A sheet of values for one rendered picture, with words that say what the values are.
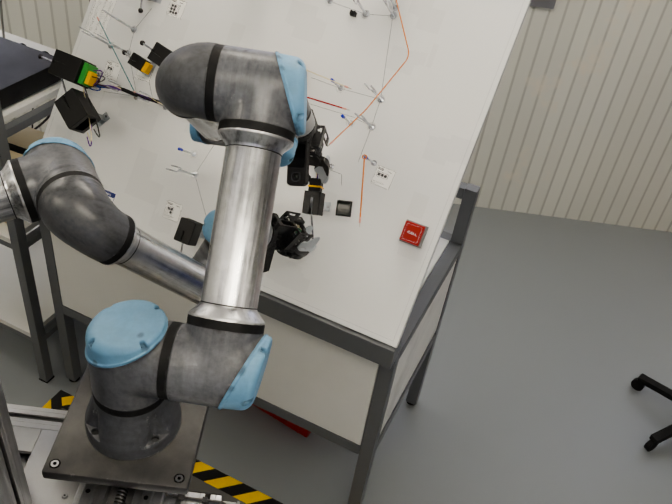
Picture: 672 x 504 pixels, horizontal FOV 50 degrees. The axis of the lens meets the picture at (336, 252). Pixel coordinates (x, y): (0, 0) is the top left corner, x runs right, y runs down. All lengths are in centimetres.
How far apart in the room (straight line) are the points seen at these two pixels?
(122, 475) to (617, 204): 332
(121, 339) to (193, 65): 41
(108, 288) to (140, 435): 121
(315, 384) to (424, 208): 62
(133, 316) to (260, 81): 39
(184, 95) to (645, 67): 288
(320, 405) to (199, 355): 112
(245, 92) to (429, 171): 82
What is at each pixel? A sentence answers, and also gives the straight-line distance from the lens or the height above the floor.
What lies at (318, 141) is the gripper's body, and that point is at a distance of 169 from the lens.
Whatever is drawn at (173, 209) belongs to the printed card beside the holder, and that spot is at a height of 96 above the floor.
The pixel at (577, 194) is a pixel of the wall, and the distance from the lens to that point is 401.
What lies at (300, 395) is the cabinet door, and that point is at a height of 50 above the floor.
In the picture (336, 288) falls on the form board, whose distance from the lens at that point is 184.
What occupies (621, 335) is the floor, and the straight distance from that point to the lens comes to 348.
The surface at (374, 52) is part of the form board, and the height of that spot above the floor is 141.
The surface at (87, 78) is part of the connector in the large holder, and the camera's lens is 207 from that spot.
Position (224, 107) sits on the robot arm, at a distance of 109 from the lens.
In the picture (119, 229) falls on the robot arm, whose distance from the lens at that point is 128.
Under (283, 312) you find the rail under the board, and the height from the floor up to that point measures 84.
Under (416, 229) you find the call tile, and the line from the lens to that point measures 176.
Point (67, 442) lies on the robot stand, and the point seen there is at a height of 116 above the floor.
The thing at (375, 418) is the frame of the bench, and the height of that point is 55.
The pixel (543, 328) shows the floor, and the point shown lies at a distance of 334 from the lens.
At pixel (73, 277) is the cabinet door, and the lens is 244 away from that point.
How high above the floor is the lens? 216
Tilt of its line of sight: 39 degrees down
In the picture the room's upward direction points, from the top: 9 degrees clockwise
